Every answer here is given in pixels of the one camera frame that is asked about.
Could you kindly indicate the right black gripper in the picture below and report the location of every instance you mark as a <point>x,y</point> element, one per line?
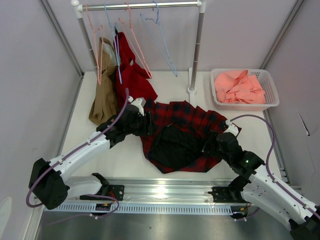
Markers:
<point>211,139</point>

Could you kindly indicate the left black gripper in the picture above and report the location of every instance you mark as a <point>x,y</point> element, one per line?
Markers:
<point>147,129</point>

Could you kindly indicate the red plaid skirt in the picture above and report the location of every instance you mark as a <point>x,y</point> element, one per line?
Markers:
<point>184,137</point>

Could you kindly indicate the pink hanger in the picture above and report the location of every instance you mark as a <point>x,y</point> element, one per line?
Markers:
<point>129,32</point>
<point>96,48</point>

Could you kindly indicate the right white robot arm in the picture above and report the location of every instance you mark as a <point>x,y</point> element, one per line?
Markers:
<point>257,185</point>

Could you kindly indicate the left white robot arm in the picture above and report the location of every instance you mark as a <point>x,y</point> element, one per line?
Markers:
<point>52,182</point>

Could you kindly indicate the left blue hanger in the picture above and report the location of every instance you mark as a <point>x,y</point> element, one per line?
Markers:
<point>115,37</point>

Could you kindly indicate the blue hanger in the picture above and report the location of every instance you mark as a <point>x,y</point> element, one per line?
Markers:
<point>161,42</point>
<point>115,37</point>

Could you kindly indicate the right blue hanger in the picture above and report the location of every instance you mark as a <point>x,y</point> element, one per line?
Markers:
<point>161,42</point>

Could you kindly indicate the tan hanging garment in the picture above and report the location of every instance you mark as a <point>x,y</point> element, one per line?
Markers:
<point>105,103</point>

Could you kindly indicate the red hanging garment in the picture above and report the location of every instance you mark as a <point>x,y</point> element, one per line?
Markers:
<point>133,77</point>

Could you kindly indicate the pink garment in basket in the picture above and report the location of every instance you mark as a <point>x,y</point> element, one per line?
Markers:
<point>238,87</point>

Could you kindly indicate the white plastic basket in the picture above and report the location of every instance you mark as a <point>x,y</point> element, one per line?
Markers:
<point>265,80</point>

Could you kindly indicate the metal clothes rack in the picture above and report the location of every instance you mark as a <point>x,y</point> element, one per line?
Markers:
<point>200,4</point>

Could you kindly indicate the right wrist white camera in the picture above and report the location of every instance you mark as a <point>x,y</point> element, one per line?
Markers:
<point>231,128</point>

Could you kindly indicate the wrist white camera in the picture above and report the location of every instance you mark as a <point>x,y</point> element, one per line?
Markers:
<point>138,103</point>
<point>231,128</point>

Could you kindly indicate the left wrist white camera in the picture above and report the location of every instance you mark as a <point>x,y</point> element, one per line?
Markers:
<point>138,103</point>

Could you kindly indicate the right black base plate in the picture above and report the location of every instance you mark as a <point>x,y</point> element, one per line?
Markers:
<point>226,194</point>

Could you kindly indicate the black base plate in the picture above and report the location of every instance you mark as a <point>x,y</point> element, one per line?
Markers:
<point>114,191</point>
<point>226,194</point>

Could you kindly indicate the aluminium mounting rail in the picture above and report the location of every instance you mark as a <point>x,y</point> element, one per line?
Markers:
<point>137,191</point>

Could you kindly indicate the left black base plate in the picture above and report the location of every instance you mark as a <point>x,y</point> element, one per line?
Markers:
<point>114,191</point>

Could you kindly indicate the white slotted cable duct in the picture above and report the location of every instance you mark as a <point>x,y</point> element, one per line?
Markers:
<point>128,208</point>

